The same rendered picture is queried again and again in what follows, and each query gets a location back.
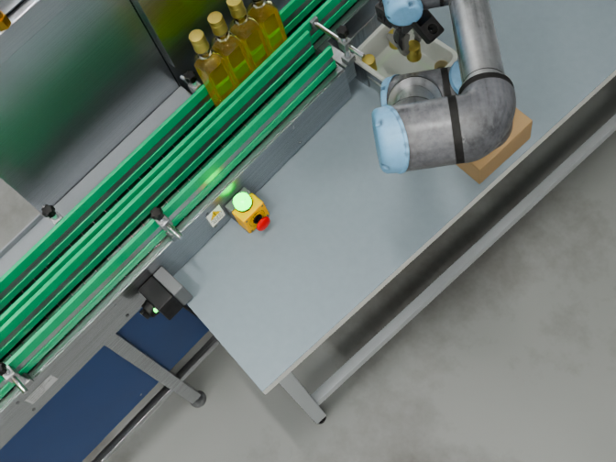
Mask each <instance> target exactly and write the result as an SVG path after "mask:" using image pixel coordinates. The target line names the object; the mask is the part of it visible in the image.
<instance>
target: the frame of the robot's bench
mask: <svg viewBox="0 0 616 462"><path fill-rule="evenodd" d="M614 131H616V114H615V115H614V116H613V117H612V118H611V119H610V120H609V121H608V122H607V123H605V124H604V125H603V126H602V127H601V128H600V129H599V130H598V131H597V132H596V133H595V134H593V135H592V136H591V137H590V138H589V139H588V140H587V141H586V142H585V143H584V144H582V145H581V146H580V147H579V148H578V149H577V150H576V151H575V152H574V153H573V154H572V155H570V156H569V157H568V158H567V159H566V160H565V161H564V162H563V163H562V164H561V165H560V166H558V167H557V168H556V169H555V170H554V171H553V172H552V173H551V174H550V175H549V176H548V177H546V178H545V179H544V180H543V181H542V182H541V183H540V184H539V185H538V186H537V187H536V188H534V189H533V190H532V191H531V192H530V193H529V194H528V195H527V196H526V197H525V198H524V199H522V200H521V201H520V202H519V203H518V204H517V205H516V206H515V207H514V208H513V209H512V210H510V211H509V212H508V213H507V214H506V215H505V216H504V217H503V218H502V219H501V220H500V221H499V222H498V223H497V224H496V225H495V226H494V227H492V228H491V230H490V231H489V232H487V233H486V234H485V235H484V236H483V237H482V238H481V239H480V240H479V241H478V242H477V243H475V244H474V245H473V246H472V247H471V248H470V249H469V250H468V251H467V252H466V253H465V254H463V255H462V256H461V257H460V258H459V259H458V260H457V261H456V262H455V263H454V264H453V265H451V266H450V267H449V268H448V269H447V270H446V271H445V272H444V273H443V274H442V275H441V276H439V277H438V278H437V279H436V280H435V281H434V282H433V283H432V284H431V285H430V286H428V287H427V288H426V289H425V290H424V291H423V292H422V293H421V294H420V295H419V296H418V297H416V298H415V299H414V300H413V301H412V302H411V303H410V304H409V305H408V306H407V307H406V308H404V309H403V310H402V311H401V312H400V313H399V314H398V315H397V316H396V317H395V318H394V319H392V320H391V321H390V322H389V323H388V324H387V325H386V326H385V327H384V328H383V329H382V330H380V331H379V332H378V333H377V334H376V335H375V336H374V337H373V338H372V339H371V340H370V341H368V342H367V343H366V344H365V345H364V346H363V347H362V348H361V349H360V350H359V351H358V352H357V353H356V354H355V355H354V356H353V357H352V358H351V359H349V360H348V362H347V363H345V364H344V365H343V366H342V367H341V368H340V369H339V370H338V371H337V372H336V373H335V374H333V375H332V376H331V377H330V378H329V379H328V380H327V381H326V382H325V383H324V384H323V385H321V386H320V387H319V388H318V389H317V390H316V391H315V392H314V393H313V394H312V395H310V394H309V393H308V392H307V390H306V389H305V388H304V387H303V385H302V384H301V383H300V382H299V381H298V380H297V379H296V378H295V377H294V375H293V374H292V373H291V372H290V373H289V374H288V375H287V376H286V377H285V378H284V379H283V380H281V381H280V382H279V384H280V385H281V386H282V387H283V388H284V389H285V390H286V391H287V392H288V393H289V394H290V395H291V396H292V397H293V399H294V400H296V401H297V403H298V404H299V405H300V406H301V407H302V408H303V409H304V410H305V411H306V412H307V413H308V415H309V416H310V417H311V418H312V419H313V421H314V422H315V423H316V424H322V423H324V422H325V419H326V414H325V412H324V411H323V410H322V409H321V408H320V407H319V405H320V404H321V403H322V402H323V401H324V400H325V399H327V398H328V397H329V396H330V395H331V394H332V393H333V392H334V391H335V390H336V389H337V388H338V387H340V386H341V385H342V384H343V383H344V382H345V381H346V380H347V379H348V378H349V377H350V376H351V375H353V374H354V373H355V372H356V371H357V370H358V369H359V368H360V367H361V366H362V365H363V364H365V363H366V362H367V361H368V360H369V359H370V358H371V357H372V356H373V355H374V354H375V353H376V352H378V351H379V350H380V349H381V348H382V347H383V346H384V345H385V344H386V343H387V342H388V341H389V340H391V339H392V338H393V337H394V336H395V335H396V334H397V333H398V332H399V331H400V330H401V329H402V328H404V327H405V326H406V325H407V324H408V323H409V322H410V321H411V320H412V319H413V318H414V317H415V316H416V315H417V314H418V313H419V312H421V311H422V309H423V308H424V307H425V306H426V305H428V304H429V303H430V302H431V301H432V300H433V299H434V298H435V297H436V296H437V295H438V294H439V293H441V292H442V291H443V290H444V289H445V288H446V287H447V286H448V285H449V284H450V283H451V282H453V281H454V280H455V279H456V278H457V277H458V276H459V275H460V274H461V273H462V272H463V271H464V270H466V269H467V268H468V267H469V266H470V265H471V264H472V263H473V262H474V261H475V260H476V259H478V258H479V257H480V256H481V255H482V254H483V253H484V252H485V251H486V250H487V249H488V248H490V247H491V246H492V245H493V244H494V243H495V242H496V241H497V240H498V239H499V238H500V237H501V236H503V235H504V234H505V233H506V232H507V231H508V230H509V229H510V228H511V227H512V226H513V225H514V224H516V223H517V222H518V221H519V220H520V219H521V218H522V217H523V216H524V215H525V214H526V213H528V212H529V211H530V210H531V209H532V208H533V207H534V206H535V205H536V204H537V203H538V202H539V201H541V200H542V199H543V198H544V197H545V196H546V195H547V194H548V193H549V192H550V191H551V190H552V189H554V188H555V187H556V186H557V185H558V184H559V183H560V182H561V181H562V180H563V179H564V178H565V177H566V176H567V175H568V174H569V173H570V172H571V171H572V170H573V169H575V168H576V166H578V165H579V164H580V163H581V162H582V161H583V160H584V159H585V158H586V157H587V156H588V155H589V154H591V153H592V152H593V151H594V150H595V149H596V148H597V147H598V146H599V145H600V144H601V143H603V142H604V141H605V140H606V139H607V138H608V137H609V136H610V135H611V134H612V133H613V132H614Z"/></svg>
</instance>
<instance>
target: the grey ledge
mask: <svg viewBox="0 0 616 462"><path fill-rule="evenodd" d="M191 95H192V94H191V93H189V92H188V91H187V90H186V89H184V88H183V87H182V86H180V87H179V88H178V89H177V90H176V91H175V92H174V93H173V94H172V95H171V96H170V97H169V98H168V99H167V100H165V101H164V102H163V103H162V104H161V105H160V106H159V107H158V108H157V109H156V110H155V111H154V112H153V113H152V114H151V115H150V116H148V117H147V118H146V119H145V120H144V121H143V122H142V123H141V124H140V125H139V126H138V127H137V128H136V129H135V130H134V131H133V132H132V133H131V134H129V135H128V136H127V137H126V138H125V139H124V140H123V141H122V142H121V143H120V144H119V145H118V146H117V147H116V148H115V149H114V150H112V151H111V152H110V153H109V154H108V155H107V156H106V157H105V158H104V159H103V160H102V161H101V162H100V163H99V164H98V165H97V166H96V167H95V168H93V169H92V170H91V171H90V172H89V173H88V174H87V175H86V176H85V177H84V178H83V179H82V180H81V181H80V182H79V183H78V184H76V185H75V186H74V187H73V188H72V189H71V190H70V191H69V192H68V193H67V194H66V195H65V196H64V197H63V198H62V199H61V200H60V201H59V202H57V203H56V204H55V205H54V206H53V207H54V208H55V211H57V212H58V213H60V214H61V215H62V216H63V217H64V216H65V215H66V214H67V213H69V212H70V210H72V209H73V208H74V207H75V206H76V205H77V204H78V203H79V202H80V201H81V200H82V199H83V198H84V197H85V196H86V195H87V194H88V193H89V192H90V191H92V190H93V189H94V188H95V187H96V186H97V185H98V184H99V183H100V182H101V181H102V180H103V179H104V178H105V177H106V176H107V175H108V174H109V173H110V172H111V171H113V170H114V169H115V168H116V167H117V166H118V165H119V164H120V163H121V162H122V161H123V160H124V159H125V158H126V157H127V156H128V155H129V154H130V153H131V152H132V151H134V150H135V149H136V148H137V147H138V146H139V145H140V144H141V143H142V142H143V141H144V140H145V139H146V138H147V137H148V136H149V135H150V134H151V133H152V132H154V131H155V130H156V129H157V128H158V127H159V126H160V125H161V124H162V123H163V122H164V121H165V120H166V119H167V118H168V117H169V116H170V115H171V114H172V113H174V112H175V111H176V110H177V109H178V108H179V107H180V106H181V105H182V104H183V103H184V102H185V101H186V100H187V99H188V98H189V97H190V96H191ZM54 226H55V225H54V224H53V223H52V222H51V221H50V220H49V218H48V217H45V216H42V215H41V214H38V215H37V216H36V217H35V218H34V219H33V220H32V221H31V222H30V223H28V224H27V225H26V226H25V227H24V228H23V229H22V230H21V231H20V232H19V233H18V234H17V235H16V236H15V237H14V238H13V239H11V240H10V241H9V242H8V243H7V244H6V245H5V246H4V247H3V248H2V249H1V250H0V278H1V277H2V276H3V275H4V274H5V273H6V272H7V271H8V270H9V269H10V268H12V267H13V266H14V265H15V264H16V263H17V262H18V261H19V260H20V259H21V258H22V257H23V256H24V255H25V254H26V253H27V252H28V251H29V250H30V249H31V248H33V247H34V246H35V245H36V244H37V243H38V242H39V241H40V240H41V239H42V238H43V237H44V236H45V235H46V234H47V233H48V232H49V231H50V230H51V229H52V228H53V227H54Z"/></svg>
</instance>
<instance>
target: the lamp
mask: <svg viewBox="0 0 616 462"><path fill-rule="evenodd" d="M233 204H234V207H235V208H236V210H237V211H238V212H240V213H245V212H247V211H248V210H250V208H251V207H252V204H253V202H252V199H251V197H250V196H249V195H248V194H247V193H245V192H240V193H238V194H237V195H236V196H235V197H234V199H233Z"/></svg>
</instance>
